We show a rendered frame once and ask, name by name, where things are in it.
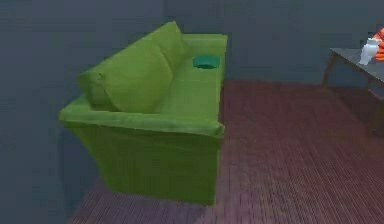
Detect green sofa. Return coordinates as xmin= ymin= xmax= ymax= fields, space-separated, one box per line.
xmin=58 ymin=20 xmax=229 ymax=206

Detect teal round bowl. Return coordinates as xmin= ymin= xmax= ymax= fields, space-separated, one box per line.
xmin=192 ymin=54 xmax=221 ymax=70

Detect dark grey table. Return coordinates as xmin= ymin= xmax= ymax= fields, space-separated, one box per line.
xmin=321 ymin=47 xmax=384 ymax=136

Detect white bottle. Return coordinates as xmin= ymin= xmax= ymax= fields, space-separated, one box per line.
xmin=358 ymin=37 xmax=382 ymax=66

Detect orange striped object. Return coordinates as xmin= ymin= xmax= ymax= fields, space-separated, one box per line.
xmin=371 ymin=27 xmax=384 ymax=62

